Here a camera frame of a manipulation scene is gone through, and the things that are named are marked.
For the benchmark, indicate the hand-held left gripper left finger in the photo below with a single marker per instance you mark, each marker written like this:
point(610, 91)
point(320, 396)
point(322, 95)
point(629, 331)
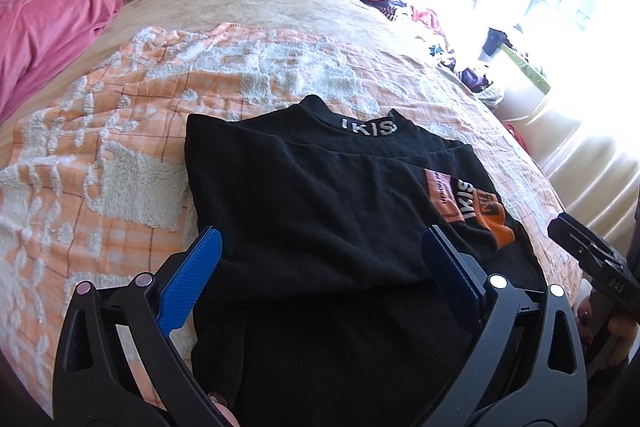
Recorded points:
point(192, 274)

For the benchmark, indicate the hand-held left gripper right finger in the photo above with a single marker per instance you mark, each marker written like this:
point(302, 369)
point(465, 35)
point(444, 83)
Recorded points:
point(452, 279)

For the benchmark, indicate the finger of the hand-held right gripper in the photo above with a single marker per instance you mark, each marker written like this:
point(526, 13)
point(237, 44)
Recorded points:
point(570, 232)

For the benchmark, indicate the black sweater with orange cuffs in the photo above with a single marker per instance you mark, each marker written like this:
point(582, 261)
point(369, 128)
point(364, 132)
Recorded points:
point(325, 227)

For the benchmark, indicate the person's right hand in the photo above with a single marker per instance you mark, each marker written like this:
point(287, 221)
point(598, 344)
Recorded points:
point(620, 334)

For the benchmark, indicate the person's left hand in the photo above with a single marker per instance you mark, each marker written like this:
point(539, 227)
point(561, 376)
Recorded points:
point(222, 409)

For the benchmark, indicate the white curtain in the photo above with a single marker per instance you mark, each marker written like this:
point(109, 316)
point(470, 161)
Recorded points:
point(590, 122)

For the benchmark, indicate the red bag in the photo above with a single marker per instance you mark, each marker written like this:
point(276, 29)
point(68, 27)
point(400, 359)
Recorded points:
point(514, 134)

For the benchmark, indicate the orange checked tufted blanket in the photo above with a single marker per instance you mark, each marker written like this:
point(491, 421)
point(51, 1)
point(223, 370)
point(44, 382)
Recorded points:
point(100, 167)

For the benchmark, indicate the green cloth strip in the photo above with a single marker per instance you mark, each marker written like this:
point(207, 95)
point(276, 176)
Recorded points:
point(525, 66)

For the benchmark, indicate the beige bed sheet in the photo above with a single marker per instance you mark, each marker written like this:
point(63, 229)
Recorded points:
point(300, 7)

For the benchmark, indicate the pink duvet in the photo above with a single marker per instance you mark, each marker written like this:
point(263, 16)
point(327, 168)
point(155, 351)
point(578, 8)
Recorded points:
point(55, 17)

